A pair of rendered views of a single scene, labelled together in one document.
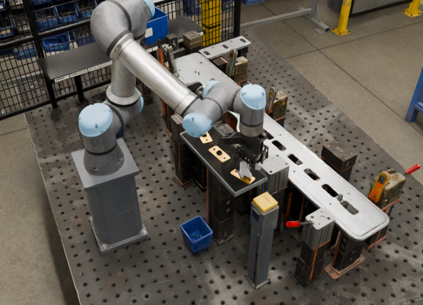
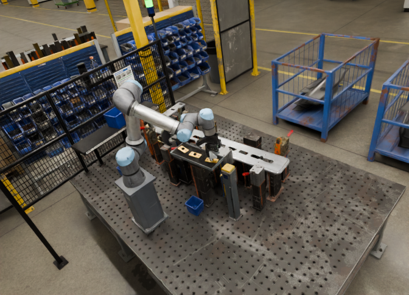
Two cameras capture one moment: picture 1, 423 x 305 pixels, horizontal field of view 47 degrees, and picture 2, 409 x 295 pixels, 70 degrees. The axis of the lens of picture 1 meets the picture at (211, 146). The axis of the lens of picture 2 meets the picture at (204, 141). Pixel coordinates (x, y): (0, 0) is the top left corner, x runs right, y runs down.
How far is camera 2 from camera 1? 35 cm
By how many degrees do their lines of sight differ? 12
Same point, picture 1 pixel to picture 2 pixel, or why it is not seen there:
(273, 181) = (226, 160)
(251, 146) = (212, 141)
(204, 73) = not seen: hidden behind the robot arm
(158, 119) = (149, 159)
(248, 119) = (207, 126)
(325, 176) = (250, 151)
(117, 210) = (149, 205)
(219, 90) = (188, 117)
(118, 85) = (132, 134)
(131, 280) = (168, 241)
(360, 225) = (276, 166)
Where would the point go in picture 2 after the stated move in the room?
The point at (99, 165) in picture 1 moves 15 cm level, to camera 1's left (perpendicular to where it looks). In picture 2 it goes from (133, 180) to (110, 188)
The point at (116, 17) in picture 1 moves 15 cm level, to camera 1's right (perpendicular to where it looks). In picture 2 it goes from (126, 94) to (153, 87)
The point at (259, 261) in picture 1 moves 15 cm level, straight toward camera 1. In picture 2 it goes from (234, 203) to (240, 221)
